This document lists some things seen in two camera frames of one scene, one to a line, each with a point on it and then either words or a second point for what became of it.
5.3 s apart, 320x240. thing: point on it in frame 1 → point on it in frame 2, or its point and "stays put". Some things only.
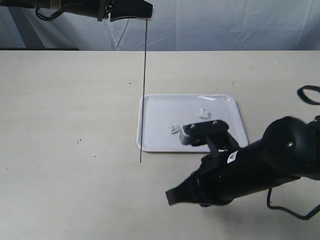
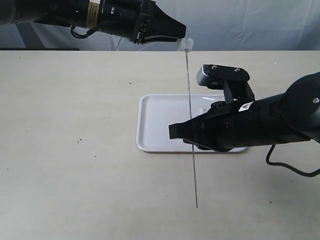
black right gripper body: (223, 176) → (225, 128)
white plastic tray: (161, 110) stays put
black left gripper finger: (125, 8) → (159, 23)
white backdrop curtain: (175, 25) stays put
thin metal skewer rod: (144, 91) → (190, 118)
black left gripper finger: (122, 17) → (150, 39)
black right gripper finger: (197, 187) → (195, 129)
